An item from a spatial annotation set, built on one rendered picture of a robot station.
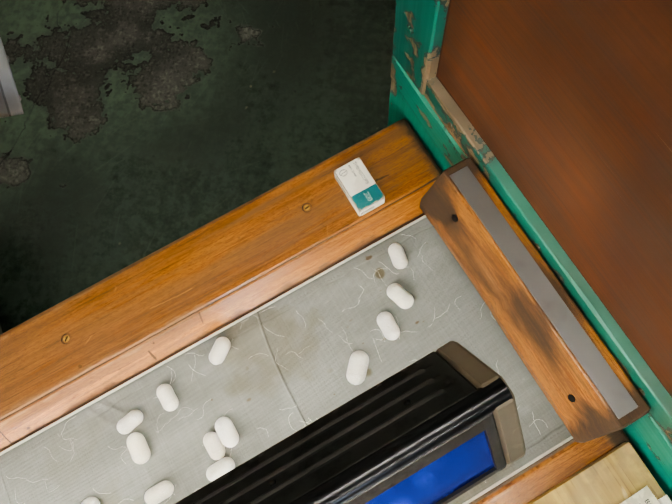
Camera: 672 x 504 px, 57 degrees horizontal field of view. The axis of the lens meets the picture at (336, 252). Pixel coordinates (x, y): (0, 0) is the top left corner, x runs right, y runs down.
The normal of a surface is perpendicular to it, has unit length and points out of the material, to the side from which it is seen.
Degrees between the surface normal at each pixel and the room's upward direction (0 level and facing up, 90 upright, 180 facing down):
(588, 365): 0
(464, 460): 58
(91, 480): 0
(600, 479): 0
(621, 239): 90
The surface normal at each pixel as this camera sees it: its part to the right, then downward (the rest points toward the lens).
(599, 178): -0.87, 0.48
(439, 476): 0.39, 0.53
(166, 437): -0.05, -0.30
